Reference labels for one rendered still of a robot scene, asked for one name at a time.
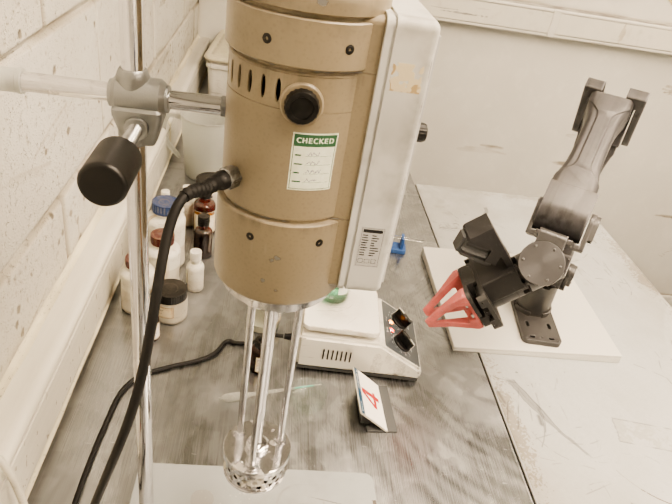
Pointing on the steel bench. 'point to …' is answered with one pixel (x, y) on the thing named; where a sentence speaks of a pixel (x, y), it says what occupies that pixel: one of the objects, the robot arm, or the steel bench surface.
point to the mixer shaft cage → (262, 462)
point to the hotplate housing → (352, 353)
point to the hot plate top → (347, 316)
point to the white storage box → (217, 65)
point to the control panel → (397, 333)
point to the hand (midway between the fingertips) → (430, 315)
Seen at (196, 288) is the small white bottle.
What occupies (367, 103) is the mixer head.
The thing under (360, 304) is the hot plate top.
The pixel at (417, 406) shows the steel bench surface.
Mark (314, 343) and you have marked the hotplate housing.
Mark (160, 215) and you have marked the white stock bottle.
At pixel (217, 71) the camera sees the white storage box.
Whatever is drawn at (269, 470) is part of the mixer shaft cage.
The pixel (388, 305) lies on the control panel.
